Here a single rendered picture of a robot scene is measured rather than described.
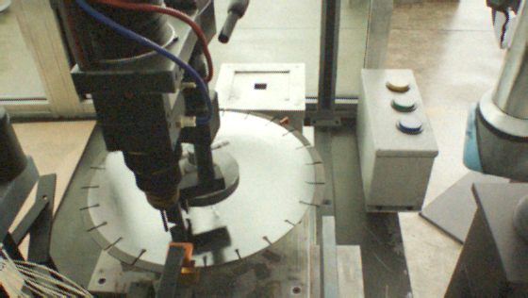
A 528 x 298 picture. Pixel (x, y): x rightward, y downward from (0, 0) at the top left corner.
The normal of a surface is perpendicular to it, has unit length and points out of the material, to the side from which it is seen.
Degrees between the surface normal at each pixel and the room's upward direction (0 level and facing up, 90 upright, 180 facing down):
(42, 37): 90
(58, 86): 90
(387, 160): 90
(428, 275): 0
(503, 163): 99
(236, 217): 0
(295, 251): 0
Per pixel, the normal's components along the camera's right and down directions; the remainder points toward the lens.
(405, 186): -0.08, 0.66
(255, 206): -0.05, -0.76
